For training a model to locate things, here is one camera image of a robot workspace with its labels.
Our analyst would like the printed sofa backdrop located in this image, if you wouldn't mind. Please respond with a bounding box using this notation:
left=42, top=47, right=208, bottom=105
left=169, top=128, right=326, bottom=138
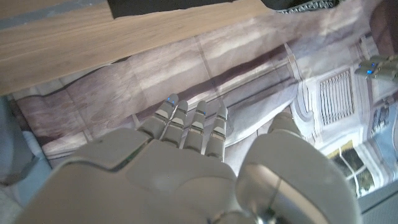
left=7, top=0, right=398, bottom=198

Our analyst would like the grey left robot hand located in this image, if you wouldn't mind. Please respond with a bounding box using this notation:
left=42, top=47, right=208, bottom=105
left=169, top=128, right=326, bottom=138
left=354, top=54, right=398, bottom=83

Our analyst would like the black paisley bandana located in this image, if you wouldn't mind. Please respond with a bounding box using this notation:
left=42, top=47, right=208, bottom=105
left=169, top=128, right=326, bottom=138
left=107, top=0, right=340, bottom=19

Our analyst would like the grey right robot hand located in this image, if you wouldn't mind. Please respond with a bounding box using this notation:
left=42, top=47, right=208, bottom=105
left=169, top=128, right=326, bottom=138
left=12, top=93, right=364, bottom=224

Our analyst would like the blue grey rolled backdrop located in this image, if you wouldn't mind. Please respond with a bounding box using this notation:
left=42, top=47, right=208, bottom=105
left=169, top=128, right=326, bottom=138
left=0, top=95, right=53, bottom=208

